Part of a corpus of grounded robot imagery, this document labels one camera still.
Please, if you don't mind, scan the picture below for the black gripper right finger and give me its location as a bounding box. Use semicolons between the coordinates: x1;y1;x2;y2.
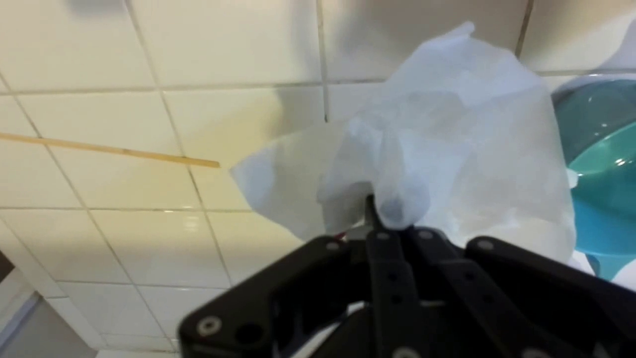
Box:
404;227;636;358

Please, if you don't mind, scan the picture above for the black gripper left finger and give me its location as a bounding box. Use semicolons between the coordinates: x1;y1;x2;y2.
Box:
177;195;408;358

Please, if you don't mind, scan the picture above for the teal bowl with handle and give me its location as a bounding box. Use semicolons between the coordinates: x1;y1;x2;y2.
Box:
549;74;636;283

